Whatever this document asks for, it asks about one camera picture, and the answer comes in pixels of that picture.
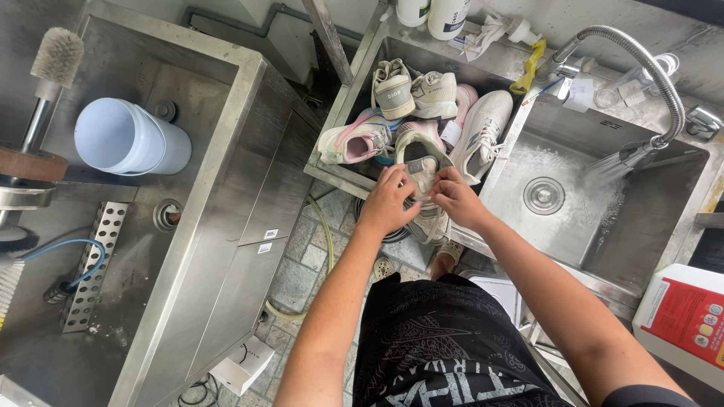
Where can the person's left hand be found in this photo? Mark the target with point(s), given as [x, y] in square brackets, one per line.
[384, 203]

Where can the round metal sink drain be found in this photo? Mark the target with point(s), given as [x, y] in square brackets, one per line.
[543, 195]

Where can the stainless steel washing station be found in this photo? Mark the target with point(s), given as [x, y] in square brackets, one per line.
[186, 226]

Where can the person's foot in sandal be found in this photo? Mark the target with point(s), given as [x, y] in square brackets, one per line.
[447, 260]

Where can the person's black sleeve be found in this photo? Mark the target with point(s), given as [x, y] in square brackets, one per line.
[650, 397]

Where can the grey and white sneaker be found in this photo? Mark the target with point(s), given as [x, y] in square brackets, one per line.
[421, 147]

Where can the small white bottle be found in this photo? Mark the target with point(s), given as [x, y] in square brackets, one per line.
[413, 11]

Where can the white pump head with cloth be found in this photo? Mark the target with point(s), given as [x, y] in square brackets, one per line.
[498, 31]

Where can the cream sneaker with grey heel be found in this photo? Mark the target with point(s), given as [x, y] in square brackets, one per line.
[394, 90]

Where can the white paper tag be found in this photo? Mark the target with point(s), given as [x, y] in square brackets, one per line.
[579, 95]

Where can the white perforated sandal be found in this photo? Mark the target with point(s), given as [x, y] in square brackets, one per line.
[384, 268]

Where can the brown round disc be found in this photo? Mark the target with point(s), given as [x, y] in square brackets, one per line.
[31, 164]

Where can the person's black printed shorts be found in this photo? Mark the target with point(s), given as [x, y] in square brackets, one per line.
[447, 345]

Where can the beige round bristle brush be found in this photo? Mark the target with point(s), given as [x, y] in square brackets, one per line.
[56, 56]

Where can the person's right hand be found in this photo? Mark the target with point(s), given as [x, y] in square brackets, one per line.
[461, 200]

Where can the white and pink sneaker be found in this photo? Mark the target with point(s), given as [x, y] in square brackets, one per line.
[359, 144]

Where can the white plastic tray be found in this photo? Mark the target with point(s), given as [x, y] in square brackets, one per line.
[500, 291]

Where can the white leather sneaker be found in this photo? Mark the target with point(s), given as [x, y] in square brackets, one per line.
[435, 93]

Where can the black bristle brush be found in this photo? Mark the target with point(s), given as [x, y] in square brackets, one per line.
[17, 240]

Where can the white bristle brush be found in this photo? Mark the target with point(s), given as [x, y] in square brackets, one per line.
[10, 291]

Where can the perforated metal strip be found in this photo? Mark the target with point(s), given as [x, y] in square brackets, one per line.
[93, 265]

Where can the large white bottle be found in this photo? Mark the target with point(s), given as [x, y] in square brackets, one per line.
[448, 17]

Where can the slanted metal bar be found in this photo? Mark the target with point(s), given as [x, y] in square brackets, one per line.
[331, 39]

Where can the white plastic bucket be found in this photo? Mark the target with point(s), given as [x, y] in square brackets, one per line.
[133, 138]

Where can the round metal floor drain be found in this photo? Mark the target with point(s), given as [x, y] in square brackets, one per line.
[167, 215]

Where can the white jug with red label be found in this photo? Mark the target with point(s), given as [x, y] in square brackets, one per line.
[681, 322]

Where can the white mesh sneaker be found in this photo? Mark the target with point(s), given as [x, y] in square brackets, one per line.
[483, 133]

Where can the stainless steel double sink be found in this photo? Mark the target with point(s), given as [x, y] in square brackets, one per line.
[571, 237]

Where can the white cardboard box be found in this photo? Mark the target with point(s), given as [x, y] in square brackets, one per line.
[243, 364]

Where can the clear plastic measuring cup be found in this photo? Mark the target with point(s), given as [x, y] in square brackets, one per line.
[639, 79]

